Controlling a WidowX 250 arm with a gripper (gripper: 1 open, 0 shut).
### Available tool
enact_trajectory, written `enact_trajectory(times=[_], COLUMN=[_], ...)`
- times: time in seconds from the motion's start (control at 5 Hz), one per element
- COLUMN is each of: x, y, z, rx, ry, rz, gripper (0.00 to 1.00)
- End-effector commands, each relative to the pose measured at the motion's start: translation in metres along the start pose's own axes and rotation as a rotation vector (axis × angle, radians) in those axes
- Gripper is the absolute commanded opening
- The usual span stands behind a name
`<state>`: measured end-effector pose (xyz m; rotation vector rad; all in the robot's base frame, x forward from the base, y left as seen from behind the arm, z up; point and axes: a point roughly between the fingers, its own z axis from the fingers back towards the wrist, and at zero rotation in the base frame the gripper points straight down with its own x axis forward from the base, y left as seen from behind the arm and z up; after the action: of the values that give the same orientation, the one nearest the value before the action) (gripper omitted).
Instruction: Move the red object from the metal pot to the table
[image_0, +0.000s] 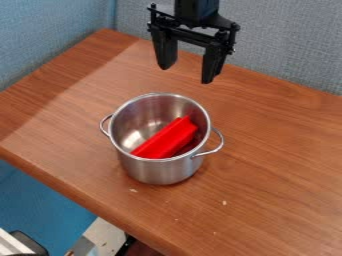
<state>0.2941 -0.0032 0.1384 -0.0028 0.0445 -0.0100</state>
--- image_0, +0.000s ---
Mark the white table leg frame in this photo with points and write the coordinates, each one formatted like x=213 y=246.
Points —
x=101 y=240

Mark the stainless steel pot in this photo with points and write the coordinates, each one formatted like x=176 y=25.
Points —
x=132 y=124

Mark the black and white object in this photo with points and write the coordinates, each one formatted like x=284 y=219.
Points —
x=17 y=244

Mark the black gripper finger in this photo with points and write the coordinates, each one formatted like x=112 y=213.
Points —
x=165 y=48
x=212 y=62

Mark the red plastic block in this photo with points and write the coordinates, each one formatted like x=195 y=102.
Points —
x=168 y=140

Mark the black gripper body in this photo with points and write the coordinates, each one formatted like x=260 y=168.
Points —
x=193 y=22

